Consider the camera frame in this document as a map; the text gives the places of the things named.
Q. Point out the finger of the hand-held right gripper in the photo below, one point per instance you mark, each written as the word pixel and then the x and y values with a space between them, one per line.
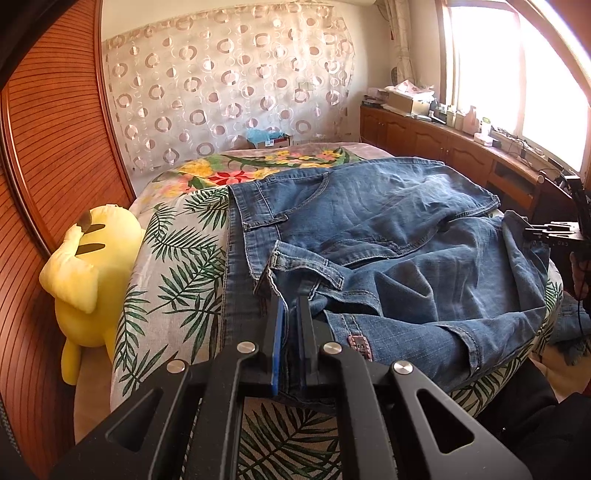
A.
pixel 554 228
pixel 570 237

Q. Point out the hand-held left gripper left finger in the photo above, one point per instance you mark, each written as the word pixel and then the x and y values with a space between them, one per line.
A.
pixel 279 341

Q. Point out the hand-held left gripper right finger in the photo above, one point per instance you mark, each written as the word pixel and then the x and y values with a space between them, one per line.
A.
pixel 303 341

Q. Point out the blue denim pants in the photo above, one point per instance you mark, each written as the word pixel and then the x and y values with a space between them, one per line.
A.
pixel 392 240

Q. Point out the person's right hand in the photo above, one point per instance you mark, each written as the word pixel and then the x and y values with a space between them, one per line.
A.
pixel 581 274

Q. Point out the white tissue pack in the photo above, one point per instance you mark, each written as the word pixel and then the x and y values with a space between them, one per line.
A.
pixel 487 138

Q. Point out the leaf print bed sheet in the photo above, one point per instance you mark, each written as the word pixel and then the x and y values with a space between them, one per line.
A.
pixel 180 277

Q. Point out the green capped jar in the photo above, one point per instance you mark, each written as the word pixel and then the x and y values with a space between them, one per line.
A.
pixel 485 125

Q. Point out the pink bottle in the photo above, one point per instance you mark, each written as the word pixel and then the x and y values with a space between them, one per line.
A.
pixel 471 121

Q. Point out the wooden cabinet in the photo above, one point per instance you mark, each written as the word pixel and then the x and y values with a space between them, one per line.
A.
pixel 429 138

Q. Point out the window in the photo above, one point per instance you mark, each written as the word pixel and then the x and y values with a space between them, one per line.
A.
pixel 485 60

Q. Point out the floral blanket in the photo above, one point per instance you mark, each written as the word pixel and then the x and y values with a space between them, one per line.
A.
pixel 221 170

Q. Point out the white box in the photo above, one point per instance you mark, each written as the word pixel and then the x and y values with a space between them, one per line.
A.
pixel 408 104

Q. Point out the person's dark clothing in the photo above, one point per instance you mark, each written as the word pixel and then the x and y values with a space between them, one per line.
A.
pixel 545 429

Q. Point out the yellow plush toy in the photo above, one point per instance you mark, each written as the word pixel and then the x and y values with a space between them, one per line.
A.
pixel 92 286

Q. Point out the cardboard box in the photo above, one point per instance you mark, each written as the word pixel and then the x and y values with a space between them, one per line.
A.
pixel 279 142

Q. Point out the pink white plastic bag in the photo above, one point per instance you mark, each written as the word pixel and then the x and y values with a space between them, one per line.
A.
pixel 413 86

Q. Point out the stack of books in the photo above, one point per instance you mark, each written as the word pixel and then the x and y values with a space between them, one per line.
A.
pixel 374 99

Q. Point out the beige window curtain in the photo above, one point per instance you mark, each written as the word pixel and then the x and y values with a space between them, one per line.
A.
pixel 402 41

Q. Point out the circle patterned curtain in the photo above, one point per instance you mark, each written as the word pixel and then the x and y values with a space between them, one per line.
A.
pixel 207 92

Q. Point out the wooden slatted panel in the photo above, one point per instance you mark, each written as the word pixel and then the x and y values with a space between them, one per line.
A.
pixel 55 138

